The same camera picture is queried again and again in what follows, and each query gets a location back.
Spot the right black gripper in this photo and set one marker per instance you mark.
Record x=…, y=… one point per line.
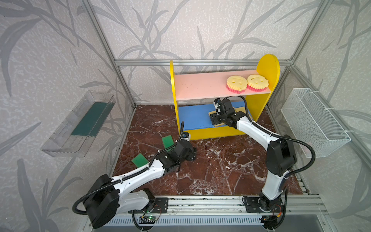
x=217, y=117

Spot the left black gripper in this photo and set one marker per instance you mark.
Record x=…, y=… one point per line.
x=188, y=149

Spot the green sponge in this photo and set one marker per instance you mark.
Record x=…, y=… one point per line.
x=168, y=142
x=140, y=160

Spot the yellow smiley sponge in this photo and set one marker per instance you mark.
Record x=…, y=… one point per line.
x=257, y=83
x=236, y=84

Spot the orange sponge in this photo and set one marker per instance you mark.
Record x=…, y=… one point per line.
x=215, y=119

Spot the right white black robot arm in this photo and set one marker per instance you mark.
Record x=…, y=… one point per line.
x=280, y=151

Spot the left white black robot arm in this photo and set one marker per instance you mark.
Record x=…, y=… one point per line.
x=110, y=196

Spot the yellow pink blue shelf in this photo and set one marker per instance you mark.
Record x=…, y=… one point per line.
x=212, y=85

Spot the green circuit board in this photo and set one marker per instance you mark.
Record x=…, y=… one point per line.
x=149, y=219

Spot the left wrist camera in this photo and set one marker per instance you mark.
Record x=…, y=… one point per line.
x=185, y=136

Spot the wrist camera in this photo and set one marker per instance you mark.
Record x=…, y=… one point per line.
x=217, y=104
x=185, y=136

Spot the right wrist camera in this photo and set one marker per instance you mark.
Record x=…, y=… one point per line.
x=217, y=104

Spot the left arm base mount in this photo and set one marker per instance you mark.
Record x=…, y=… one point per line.
x=157, y=205

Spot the white wire mesh basket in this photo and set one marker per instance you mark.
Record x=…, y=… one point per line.
x=313, y=123

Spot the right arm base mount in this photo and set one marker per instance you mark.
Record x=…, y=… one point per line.
x=262, y=205

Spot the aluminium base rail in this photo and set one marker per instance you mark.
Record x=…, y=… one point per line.
x=229, y=210

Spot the clear plastic wall bin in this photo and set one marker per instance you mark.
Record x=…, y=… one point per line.
x=76, y=134

